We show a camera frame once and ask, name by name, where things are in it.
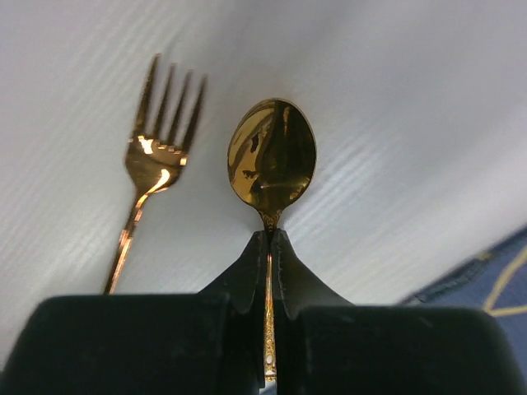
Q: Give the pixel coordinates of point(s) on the blue embroidered cloth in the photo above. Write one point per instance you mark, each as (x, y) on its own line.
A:
(494, 281)

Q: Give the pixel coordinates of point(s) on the gold spoon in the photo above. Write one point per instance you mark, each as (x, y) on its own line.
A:
(270, 164)

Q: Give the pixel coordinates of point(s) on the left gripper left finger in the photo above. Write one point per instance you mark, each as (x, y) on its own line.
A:
(209, 342)

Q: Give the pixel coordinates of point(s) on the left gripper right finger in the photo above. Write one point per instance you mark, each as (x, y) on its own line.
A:
(423, 345)

